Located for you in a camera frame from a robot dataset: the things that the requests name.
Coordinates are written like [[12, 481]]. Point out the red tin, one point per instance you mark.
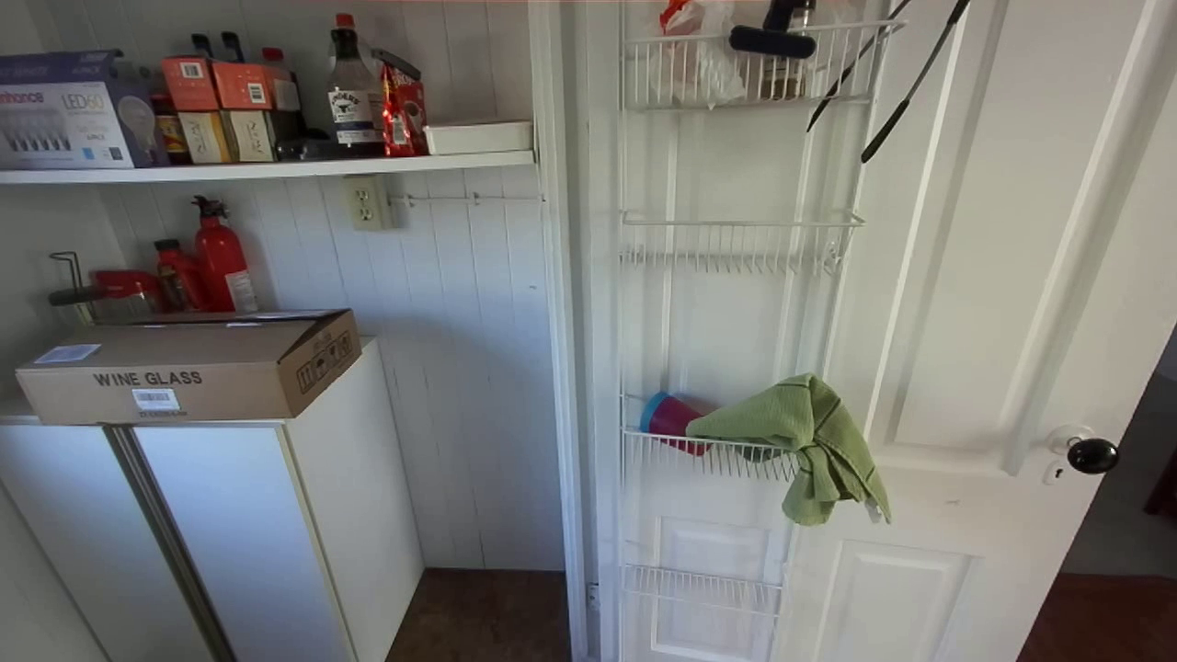
[[123, 286]]

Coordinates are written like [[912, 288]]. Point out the black tongs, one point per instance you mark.
[[885, 60]]

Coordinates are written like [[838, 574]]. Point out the black door knob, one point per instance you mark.
[[1090, 454]]

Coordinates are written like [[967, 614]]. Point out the red snack bag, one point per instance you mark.
[[401, 112]]

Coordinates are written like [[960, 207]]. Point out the white cabinet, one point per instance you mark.
[[244, 527]]

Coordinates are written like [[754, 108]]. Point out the clear liquor bottle red cap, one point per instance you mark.
[[354, 103]]

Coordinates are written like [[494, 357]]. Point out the black brush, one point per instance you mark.
[[773, 42]]

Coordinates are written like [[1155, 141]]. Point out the white panel door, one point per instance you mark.
[[979, 369]]

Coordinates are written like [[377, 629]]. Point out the metal hand tool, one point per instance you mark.
[[67, 294]]

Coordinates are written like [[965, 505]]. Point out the cardboard wine glass box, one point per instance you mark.
[[185, 369]]

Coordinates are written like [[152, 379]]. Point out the pink plastic cup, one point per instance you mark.
[[680, 416]]

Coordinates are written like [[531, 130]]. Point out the orange and tan carton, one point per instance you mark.
[[239, 91], [190, 91]]

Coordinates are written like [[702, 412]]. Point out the dark bottle red cap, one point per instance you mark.
[[285, 112]]

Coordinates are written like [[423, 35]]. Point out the wall power outlet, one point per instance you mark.
[[369, 204]]

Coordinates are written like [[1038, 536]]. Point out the grey glassware box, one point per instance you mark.
[[61, 123]]

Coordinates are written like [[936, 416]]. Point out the green cloth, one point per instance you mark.
[[811, 429]]

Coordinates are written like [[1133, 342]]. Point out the red fire extinguisher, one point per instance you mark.
[[223, 264]]

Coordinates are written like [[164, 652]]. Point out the small red bottle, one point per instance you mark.
[[175, 282]]

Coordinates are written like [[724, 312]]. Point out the blue plastic cup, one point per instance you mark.
[[648, 408]]

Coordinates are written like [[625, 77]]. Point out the red and white bottle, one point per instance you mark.
[[676, 20]]

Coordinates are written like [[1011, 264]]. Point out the white flat tray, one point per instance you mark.
[[474, 139]]

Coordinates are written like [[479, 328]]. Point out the white wall shelf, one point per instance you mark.
[[244, 169]]

